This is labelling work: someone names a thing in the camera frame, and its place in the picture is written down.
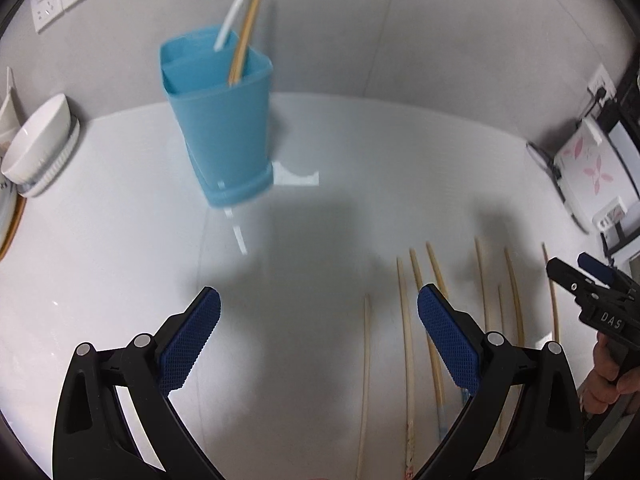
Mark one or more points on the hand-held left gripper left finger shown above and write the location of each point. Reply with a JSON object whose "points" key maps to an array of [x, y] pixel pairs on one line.
{"points": [[192, 340]]}

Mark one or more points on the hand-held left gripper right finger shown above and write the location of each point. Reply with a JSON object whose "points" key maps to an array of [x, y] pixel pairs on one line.
{"points": [[447, 340]]}

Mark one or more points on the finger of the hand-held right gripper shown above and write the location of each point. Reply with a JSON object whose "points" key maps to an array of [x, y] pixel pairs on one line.
{"points": [[597, 269], [567, 276]]}

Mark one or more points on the group of wooden chopsticks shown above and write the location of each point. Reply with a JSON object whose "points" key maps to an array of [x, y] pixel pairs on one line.
{"points": [[366, 360]]}

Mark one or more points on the blue plastic utensil holder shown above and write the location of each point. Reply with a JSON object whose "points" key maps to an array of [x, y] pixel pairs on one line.
{"points": [[220, 130]]}

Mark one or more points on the person's right hand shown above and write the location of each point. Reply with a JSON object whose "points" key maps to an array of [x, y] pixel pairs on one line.
{"points": [[605, 385]]}

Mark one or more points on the white flowered rice cooker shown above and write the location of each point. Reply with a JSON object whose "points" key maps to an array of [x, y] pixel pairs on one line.
{"points": [[595, 165]]}

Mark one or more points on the black power plug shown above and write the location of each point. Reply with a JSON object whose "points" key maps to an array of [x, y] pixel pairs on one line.
{"points": [[599, 93]]}

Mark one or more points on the plate with brown rim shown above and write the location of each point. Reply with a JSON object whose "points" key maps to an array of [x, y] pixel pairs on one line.
{"points": [[12, 220]]}

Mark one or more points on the white ribbed dish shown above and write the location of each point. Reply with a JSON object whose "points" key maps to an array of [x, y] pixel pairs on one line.
{"points": [[65, 152]]}

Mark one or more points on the white bowl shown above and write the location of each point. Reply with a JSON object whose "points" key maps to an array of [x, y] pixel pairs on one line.
{"points": [[37, 140]]}

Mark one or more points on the wooden chopstick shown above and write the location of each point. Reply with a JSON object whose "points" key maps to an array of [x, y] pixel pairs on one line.
{"points": [[247, 35], [241, 35]]}

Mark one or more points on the white ended chopstick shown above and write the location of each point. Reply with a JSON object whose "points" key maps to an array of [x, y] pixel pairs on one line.
{"points": [[235, 10]]}

